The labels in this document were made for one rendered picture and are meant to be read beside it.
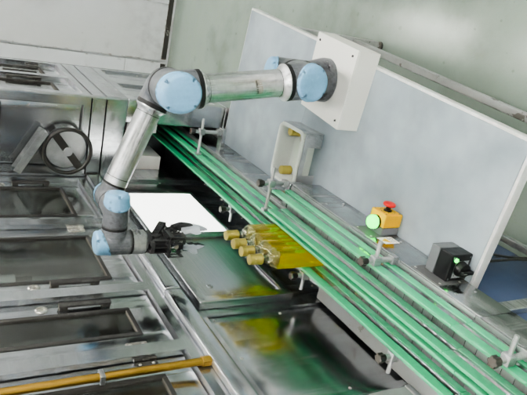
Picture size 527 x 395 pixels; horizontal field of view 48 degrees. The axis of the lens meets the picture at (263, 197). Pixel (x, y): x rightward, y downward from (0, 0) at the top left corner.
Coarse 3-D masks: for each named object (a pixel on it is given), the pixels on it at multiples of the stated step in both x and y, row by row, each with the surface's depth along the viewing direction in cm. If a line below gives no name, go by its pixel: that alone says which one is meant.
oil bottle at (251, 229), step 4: (252, 224) 203; (256, 224) 204; (260, 224) 205; (264, 224) 205; (268, 224) 206; (272, 224) 207; (244, 228) 201; (248, 228) 200; (252, 228) 200; (256, 228) 201; (260, 228) 201; (264, 228) 202; (268, 228) 203; (272, 228) 203; (276, 228) 204; (280, 228) 205; (248, 232) 199; (252, 232) 199; (256, 232) 199; (248, 236) 199
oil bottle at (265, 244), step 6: (264, 240) 193; (270, 240) 194; (276, 240) 195; (282, 240) 196; (288, 240) 197; (294, 240) 198; (264, 246) 190; (270, 246) 190; (276, 246) 191; (282, 246) 192; (264, 252) 190
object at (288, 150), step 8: (280, 128) 227; (288, 128) 229; (296, 128) 219; (280, 136) 229; (288, 136) 230; (296, 136) 230; (304, 136) 215; (280, 144) 230; (288, 144) 231; (296, 144) 230; (280, 152) 231; (288, 152) 233; (296, 152) 230; (272, 160) 232; (280, 160) 233; (288, 160) 234; (296, 160) 218; (272, 168) 233; (296, 168) 218; (280, 176) 230; (288, 176) 231
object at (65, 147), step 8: (64, 128) 248; (72, 128) 250; (48, 136) 246; (56, 136) 248; (64, 136) 253; (72, 136) 255; (80, 136) 257; (48, 144) 251; (56, 144) 253; (64, 144) 251; (72, 144) 256; (80, 144) 258; (88, 144) 256; (48, 152) 252; (56, 152) 254; (64, 152) 252; (72, 152) 253; (80, 152) 259; (56, 160) 256; (64, 160) 257; (72, 160) 255; (80, 160) 261; (88, 160) 258; (80, 168) 258
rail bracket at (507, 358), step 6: (516, 336) 125; (516, 342) 125; (510, 348) 126; (522, 348) 130; (504, 354) 127; (510, 354) 126; (516, 354) 128; (522, 354) 129; (492, 360) 124; (498, 360) 124; (504, 360) 125; (510, 360) 125; (516, 360) 127; (492, 366) 124; (498, 366) 123; (510, 366) 126
